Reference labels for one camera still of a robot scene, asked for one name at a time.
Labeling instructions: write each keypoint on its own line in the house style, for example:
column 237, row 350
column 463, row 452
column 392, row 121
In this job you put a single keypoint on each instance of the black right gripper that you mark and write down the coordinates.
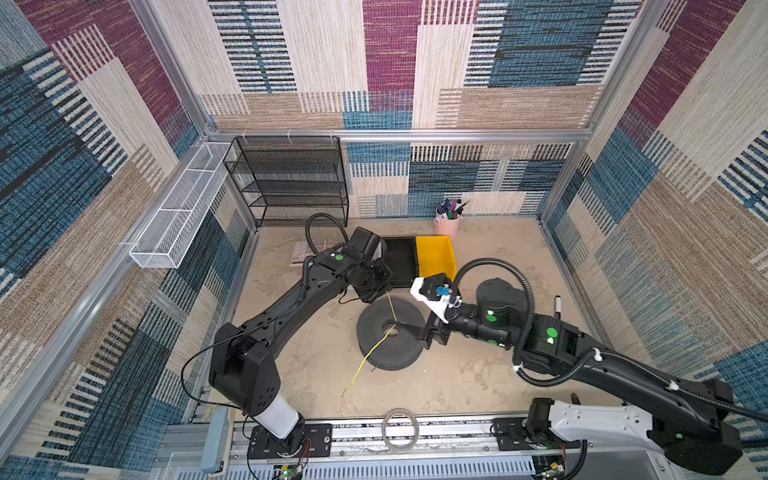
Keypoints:
column 434, row 325

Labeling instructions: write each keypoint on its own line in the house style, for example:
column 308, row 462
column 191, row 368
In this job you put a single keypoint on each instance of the black wire mesh shelf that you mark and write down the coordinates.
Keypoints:
column 285, row 180

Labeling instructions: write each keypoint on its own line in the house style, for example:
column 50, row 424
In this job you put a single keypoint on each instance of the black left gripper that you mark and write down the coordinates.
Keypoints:
column 385, row 283

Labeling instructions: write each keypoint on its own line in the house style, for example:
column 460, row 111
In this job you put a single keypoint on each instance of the pink metal pen bucket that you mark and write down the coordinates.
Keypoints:
column 447, row 224

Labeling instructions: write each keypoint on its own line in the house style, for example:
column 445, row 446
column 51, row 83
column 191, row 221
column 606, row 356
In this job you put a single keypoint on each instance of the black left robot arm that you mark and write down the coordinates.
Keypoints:
column 243, row 358

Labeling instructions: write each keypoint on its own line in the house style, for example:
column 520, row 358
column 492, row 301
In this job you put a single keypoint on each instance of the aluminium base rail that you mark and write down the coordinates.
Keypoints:
column 483, row 446

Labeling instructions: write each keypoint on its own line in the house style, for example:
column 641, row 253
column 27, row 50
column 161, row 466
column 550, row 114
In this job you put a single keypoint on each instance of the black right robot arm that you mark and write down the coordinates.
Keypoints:
column 492, row 301

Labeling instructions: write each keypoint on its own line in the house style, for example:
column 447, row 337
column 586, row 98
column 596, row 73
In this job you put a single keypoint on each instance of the black plastic bin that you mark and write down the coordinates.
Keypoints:
column 401, row 258

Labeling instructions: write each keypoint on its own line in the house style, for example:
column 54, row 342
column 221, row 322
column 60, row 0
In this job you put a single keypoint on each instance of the white wire mesh basket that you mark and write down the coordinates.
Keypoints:
column 166, row 239

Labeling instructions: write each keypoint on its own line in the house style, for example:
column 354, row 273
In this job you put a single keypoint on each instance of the yellow plastic bin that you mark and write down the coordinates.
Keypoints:
column 435, row 255

